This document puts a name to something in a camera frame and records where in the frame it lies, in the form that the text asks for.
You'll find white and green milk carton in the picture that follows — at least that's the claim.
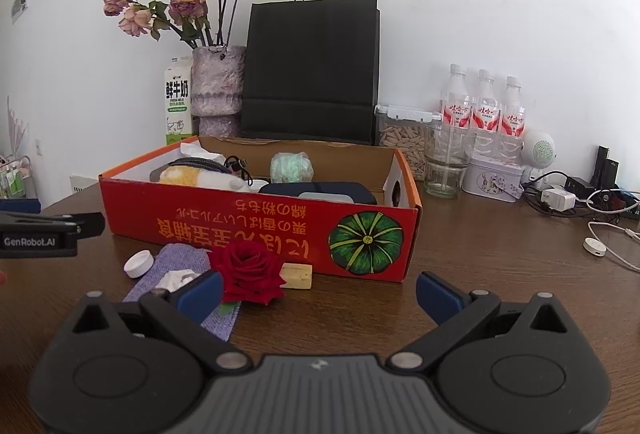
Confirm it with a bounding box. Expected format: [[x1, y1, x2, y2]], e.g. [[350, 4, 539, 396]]
[[163, 55, 194, 145]]

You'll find white round device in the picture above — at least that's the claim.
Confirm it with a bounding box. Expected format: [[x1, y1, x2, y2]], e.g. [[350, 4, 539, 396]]
[[520, 131, 557, 179]]

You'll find metal wire rack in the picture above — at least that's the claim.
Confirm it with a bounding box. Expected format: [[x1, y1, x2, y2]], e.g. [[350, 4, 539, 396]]
[[0, 155, 33, 199]]

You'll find small wooden block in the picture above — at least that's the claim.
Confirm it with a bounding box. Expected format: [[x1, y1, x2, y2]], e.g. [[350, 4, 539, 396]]
[[280, 263, 313, 289]]

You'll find floral tin box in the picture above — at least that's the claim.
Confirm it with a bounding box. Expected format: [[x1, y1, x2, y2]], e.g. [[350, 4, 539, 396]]
[[461, 154, 523, 203]]

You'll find black power adapter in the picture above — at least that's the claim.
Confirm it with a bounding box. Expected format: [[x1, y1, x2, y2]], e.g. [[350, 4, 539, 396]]
[[565, 176, 598, 199]]

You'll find clear water bottle red label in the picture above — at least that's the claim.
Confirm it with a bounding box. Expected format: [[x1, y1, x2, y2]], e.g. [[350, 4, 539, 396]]
[[499, 75, 529, 162], [440, 64, 472, 129], [470, 68, 502, 157]]

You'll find white paper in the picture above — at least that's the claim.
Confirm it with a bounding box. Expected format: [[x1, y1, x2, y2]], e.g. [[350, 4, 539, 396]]
[[159, 269, 198, 293]]

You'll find red cardboard box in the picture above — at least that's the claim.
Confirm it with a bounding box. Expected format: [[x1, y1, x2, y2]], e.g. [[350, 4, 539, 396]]
[[98, 135, 422, 283]]

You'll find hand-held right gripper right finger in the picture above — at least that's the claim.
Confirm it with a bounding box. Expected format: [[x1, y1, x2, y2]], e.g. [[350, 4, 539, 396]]
[[387, 271, 576, 371]]

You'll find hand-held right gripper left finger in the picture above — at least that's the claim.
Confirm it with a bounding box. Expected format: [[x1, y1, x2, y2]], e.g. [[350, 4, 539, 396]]
[[67, 271, 252, 371]]

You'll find clear seed container white lid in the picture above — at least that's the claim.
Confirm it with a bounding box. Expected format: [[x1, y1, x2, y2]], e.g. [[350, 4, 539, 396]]
[[375, 104, 443, 181]]

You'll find black upright device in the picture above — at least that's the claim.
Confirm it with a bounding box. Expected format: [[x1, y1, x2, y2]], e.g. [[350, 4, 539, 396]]
[[595, 145, 620, 187]]

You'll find red rose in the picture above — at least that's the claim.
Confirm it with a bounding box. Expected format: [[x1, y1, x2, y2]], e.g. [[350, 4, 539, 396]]
[[207, 241, 287, 315]]

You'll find yellow and white plush toy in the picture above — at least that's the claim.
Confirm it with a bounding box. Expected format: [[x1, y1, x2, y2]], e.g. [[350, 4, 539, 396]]
[[150, 164, 268, 195]]

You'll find purple cloth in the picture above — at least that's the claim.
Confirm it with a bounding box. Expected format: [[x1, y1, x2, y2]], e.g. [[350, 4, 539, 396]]
[[122, 244, 241, 342]]

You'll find clear glass cup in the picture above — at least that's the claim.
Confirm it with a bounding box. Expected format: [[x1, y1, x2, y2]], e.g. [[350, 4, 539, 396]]
[[424, 124, 477, 199]]

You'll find white paper board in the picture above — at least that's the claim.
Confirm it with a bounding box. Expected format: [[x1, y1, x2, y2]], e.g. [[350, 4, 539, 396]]
[[70, 174, 101, 195]]

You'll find clear cotton swab box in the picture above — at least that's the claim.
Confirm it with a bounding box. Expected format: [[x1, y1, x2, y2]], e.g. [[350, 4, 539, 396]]
[[300, 190, 357, 205]]

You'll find dark blue zip pouch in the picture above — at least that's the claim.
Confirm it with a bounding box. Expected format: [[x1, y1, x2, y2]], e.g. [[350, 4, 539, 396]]
[[259, 181, 378, 205]]

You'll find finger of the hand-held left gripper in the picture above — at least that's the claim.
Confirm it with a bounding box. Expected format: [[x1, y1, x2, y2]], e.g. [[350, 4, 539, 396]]
[[75, 212, 107, 239], [0, 199, 41, 213]]

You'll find black multi-head charging cable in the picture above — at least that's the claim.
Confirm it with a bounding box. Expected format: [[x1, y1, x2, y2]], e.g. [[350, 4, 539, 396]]
[[170, 155, 253, 185]]

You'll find white round lid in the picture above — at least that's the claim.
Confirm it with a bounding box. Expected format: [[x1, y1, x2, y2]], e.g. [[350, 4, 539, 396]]
[[123, 251, 154, 279]]

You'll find purple mottled vase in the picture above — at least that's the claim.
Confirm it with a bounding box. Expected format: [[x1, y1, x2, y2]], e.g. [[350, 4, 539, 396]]
[[191, 44, 247, 138]]

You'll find black paper bag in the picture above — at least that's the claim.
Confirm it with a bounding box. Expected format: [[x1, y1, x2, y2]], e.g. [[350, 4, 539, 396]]
[[240, 0, 381, 145]]

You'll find white cable with round puck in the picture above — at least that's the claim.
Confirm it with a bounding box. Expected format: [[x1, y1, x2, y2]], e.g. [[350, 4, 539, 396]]
[[582, 221, 640, 272]]

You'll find green white mesh bath ball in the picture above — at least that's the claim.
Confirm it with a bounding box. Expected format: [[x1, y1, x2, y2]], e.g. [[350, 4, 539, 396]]
[[270, 152, 315, 185]]

